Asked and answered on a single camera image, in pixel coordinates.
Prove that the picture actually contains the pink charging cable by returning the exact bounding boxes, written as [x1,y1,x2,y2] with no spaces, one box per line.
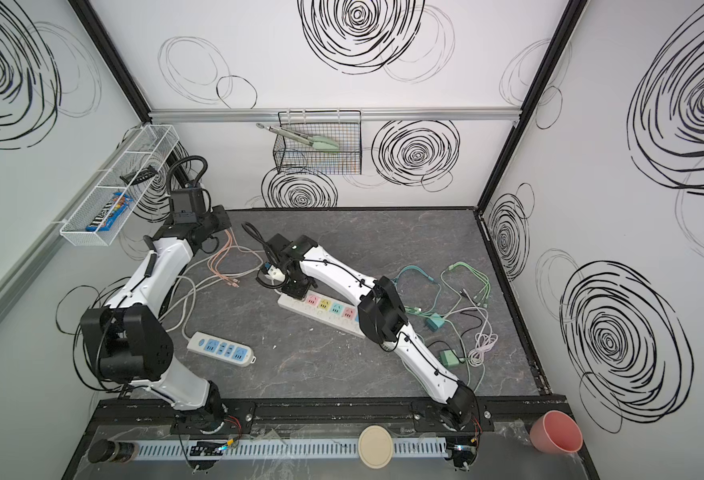
[207,230,245,288]

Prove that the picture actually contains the white multicolour power strip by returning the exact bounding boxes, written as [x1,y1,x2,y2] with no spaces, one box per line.
[278,290,365,338]

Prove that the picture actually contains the teal charging cable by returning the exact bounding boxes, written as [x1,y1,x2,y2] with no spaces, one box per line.
[392,265,440,316]

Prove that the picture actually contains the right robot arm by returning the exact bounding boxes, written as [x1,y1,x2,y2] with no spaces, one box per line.
[243,222,478,430]

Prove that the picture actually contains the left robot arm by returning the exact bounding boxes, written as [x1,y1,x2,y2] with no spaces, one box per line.
[80,184,230,434]

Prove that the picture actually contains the green charger plug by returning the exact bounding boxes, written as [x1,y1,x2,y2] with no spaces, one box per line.
[439,350,462,369]

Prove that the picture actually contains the black remote control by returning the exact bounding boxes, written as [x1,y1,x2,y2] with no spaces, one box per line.
[120,166,158,186]

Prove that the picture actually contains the blue candy packet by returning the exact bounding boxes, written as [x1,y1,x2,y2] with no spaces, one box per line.
[85,192,133,232]

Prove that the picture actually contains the green kitchen tongs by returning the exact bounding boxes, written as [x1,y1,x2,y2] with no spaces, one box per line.
[256,123,340,152]

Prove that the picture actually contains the white blue power strip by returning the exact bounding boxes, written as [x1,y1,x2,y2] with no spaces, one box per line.
[187,332,256,367]

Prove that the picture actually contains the beige round lid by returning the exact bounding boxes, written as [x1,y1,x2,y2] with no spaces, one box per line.
[358,425,394,470]

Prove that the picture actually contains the black cylindrical jar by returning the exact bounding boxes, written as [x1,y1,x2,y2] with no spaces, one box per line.
[87,439,139,464]

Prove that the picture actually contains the pink plastic cup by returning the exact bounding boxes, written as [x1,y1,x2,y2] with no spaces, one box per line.
[530,410,584,454]

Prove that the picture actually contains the white wire wall shelf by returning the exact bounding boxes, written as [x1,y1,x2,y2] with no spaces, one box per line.
[59,124,179,247]

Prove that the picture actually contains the black wire wall basket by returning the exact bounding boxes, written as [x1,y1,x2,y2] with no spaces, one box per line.
[268,109,363,175]

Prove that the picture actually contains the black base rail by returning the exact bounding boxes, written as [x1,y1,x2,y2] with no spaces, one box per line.
[89,395,572,434]

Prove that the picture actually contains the white charging cable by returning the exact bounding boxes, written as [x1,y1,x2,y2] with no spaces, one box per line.
[447,305,500,368]

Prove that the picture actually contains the white slotted cable duct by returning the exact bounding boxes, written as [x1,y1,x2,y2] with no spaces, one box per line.
[132,437,449,462]

